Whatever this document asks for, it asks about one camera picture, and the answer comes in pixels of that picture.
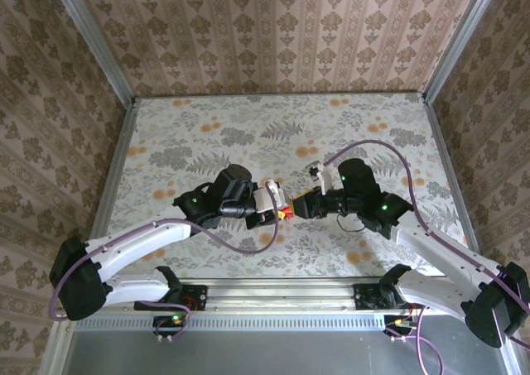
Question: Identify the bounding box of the grey metal sheet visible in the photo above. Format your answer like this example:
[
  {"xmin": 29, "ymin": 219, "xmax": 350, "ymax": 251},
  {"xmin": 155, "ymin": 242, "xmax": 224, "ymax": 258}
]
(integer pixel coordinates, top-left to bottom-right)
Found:
[{"xmin": 41, "ymin": 329, "xmax": 530, "ymax": 375}]

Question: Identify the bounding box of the small circuit board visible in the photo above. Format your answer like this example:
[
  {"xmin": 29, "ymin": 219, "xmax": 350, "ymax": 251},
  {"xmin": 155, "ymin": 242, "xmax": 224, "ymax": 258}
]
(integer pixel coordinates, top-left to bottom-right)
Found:
[
  {"xmin": 383, "ymin": 315, "xmax": 415, "ymax": 338},
  {"xmin": 152, "ymin": 314, "xmax": 187, "ymax": 337}
]

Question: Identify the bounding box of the thin black wire loop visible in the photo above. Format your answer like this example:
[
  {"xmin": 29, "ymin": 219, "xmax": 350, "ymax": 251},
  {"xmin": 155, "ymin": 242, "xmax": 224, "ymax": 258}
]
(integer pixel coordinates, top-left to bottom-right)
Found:
[{"xmin": 335, "ymin": 213, "xmax": 365, "ymax": 231}]

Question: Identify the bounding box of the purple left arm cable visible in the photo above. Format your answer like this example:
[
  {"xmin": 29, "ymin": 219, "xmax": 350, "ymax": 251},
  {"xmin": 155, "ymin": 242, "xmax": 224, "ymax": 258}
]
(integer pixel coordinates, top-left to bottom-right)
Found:
[{"xmin": 48, "ymin": 182, "xmax": 279, "ymax": 343}]

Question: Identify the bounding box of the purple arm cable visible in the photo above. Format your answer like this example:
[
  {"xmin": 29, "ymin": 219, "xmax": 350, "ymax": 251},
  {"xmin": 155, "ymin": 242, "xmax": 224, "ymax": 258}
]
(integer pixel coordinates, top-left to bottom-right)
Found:
[
  {"xmin": 324, "ymin": 139, "xmax": 530, "ymax": 375},
  {"xmin": 48, "ymin": 182, "xmax": 279, "ymax": 343}
]

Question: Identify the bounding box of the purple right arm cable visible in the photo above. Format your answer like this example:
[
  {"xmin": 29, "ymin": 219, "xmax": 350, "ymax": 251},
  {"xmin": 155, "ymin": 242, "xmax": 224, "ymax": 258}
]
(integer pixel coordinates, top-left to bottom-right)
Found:
[{"xmin": 324, "ymin": 139, "xmax": 530, "ymax": 375}]

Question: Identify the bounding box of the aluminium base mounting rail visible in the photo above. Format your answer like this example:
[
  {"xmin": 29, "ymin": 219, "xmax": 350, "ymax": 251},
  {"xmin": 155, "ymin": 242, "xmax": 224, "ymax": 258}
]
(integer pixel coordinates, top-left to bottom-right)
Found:
[{"xmin": 57, "ymin": 277, "xmax": 469, "ymax": 316}]

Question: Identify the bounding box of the aluminium side rail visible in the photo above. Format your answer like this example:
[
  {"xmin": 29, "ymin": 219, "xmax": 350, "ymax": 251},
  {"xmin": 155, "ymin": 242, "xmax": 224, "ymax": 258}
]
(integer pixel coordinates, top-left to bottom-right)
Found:
[
  {"xmin": 84, "ymin": 97, "xmax": 138, "ymax": 243},
  {"xmin": 421, "ymin": 93, "xmax": 489, "ymax": 268}
]

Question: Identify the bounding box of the perforated metal cable tray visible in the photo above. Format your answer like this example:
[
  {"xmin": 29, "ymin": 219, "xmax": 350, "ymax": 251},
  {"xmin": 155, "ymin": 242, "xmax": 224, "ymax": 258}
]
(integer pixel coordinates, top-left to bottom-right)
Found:
[{"xmin": 74, "ymin": 313, "xmax": 388, "ymax": 331}]

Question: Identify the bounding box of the aluminium frame post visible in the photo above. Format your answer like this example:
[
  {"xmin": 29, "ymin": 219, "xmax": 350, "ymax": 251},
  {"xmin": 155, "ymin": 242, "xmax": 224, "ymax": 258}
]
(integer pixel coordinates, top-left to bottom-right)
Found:
[
  {"xmin": 46, "ymin": 0, "xmax": 138, "ymax": 103},
  {"xmin": 421, "ymin": 0, "xmax": 505, "ymax": 103}
]

